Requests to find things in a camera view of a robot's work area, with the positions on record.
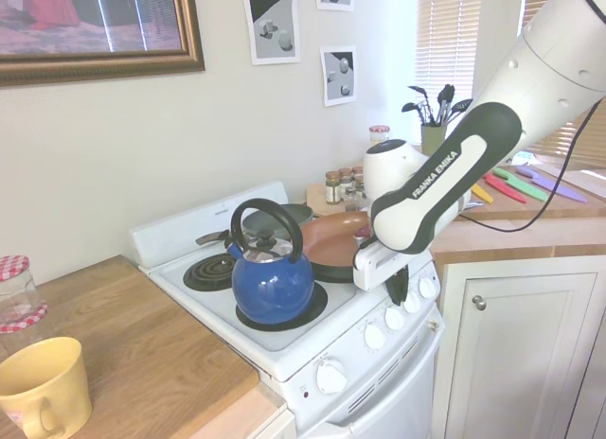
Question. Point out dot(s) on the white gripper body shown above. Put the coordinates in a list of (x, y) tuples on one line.
[(374, 268)]

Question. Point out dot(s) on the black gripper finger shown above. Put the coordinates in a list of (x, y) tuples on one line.
[(405, 280), (395, 290)]

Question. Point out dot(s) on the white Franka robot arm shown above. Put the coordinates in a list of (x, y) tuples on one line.
[(544, 65)]

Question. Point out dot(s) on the small white stove knob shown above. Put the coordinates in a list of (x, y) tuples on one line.
[(413, 304), (374, 337), (428, 287), (394, 319)]

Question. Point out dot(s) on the white electric stove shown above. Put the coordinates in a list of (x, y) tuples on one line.
[(284, 335)]

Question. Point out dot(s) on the copper frying pan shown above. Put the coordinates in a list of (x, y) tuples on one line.
[(326, 245)]

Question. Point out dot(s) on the small spice shaker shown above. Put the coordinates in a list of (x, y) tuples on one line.
[(351, 198)]

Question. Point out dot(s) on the silver cabinet knob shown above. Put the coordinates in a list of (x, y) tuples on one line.
[(479, 303)]

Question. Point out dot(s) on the spice jar brown lid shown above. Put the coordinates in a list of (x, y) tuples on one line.
[(333, 188), (346, 179), (358, 178)]

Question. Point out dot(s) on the large white oven knob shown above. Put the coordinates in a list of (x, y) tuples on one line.
[(331, 376)]

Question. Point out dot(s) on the yellow knife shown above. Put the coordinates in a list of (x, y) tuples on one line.
[(483, 194)]

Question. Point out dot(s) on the white oven door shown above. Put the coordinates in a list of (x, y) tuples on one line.
[(402, 410)]

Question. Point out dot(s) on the small jar red lid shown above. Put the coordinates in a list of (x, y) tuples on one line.
[(379, 134)]

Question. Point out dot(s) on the red knife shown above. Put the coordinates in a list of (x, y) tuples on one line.
[(506, 188)]

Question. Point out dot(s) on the olive utensil holder cup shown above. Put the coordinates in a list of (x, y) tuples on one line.
[(432, 141)]

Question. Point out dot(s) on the white cabinet door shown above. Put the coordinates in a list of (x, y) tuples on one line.
[(525, 363)]

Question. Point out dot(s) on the green knife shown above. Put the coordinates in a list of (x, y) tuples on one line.
[(525, 187)]

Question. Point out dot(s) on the black coil burner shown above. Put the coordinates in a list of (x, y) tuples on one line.
[(208, 271)]

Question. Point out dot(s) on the purple knife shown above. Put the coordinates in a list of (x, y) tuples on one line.
[(554, 186)]

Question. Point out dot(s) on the black slotted spatula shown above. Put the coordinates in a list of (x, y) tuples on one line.
[(461, 107)]

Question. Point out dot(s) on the black kitchen tongs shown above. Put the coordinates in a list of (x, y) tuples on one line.
[(446, 100)]

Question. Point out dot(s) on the small grey shapes paper print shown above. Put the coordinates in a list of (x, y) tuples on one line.
[(339, 77)]

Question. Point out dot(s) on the wide wooden window blind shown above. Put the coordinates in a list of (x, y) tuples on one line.
[(577, 141)]

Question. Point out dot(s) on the narrow wooden window blind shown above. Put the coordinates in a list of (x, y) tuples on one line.
[(445, 32)]

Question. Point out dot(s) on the large grey shapes paper print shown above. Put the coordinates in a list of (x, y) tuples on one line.
[(272, 27)]

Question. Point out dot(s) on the yellow ceramic mug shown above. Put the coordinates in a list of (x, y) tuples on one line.
[(47, 377)]

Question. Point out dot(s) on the glass jar red checkered lid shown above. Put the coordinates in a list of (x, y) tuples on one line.
[(19, 337), (16, 287)]

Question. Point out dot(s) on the gold framed painting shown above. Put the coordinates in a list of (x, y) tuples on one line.
[(94, 18)]

